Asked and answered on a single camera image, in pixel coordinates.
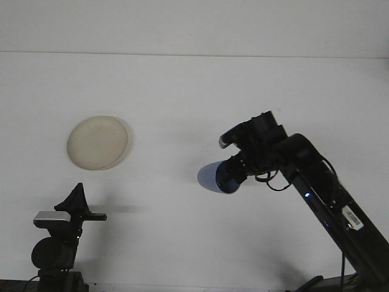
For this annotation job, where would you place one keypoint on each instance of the pale blue cup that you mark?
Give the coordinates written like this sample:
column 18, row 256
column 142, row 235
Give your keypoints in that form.
column 206, row 176

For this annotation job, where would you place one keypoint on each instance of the pale round plate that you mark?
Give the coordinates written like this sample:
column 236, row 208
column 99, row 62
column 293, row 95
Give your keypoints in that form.
column 97, row 143

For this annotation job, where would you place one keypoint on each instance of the dark mounting platform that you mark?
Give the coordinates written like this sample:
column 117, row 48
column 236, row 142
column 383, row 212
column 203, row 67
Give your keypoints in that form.
column 12, row 286

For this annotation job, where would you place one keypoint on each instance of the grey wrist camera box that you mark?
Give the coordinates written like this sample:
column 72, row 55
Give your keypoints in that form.
column 51, row 218
column 231, row 137

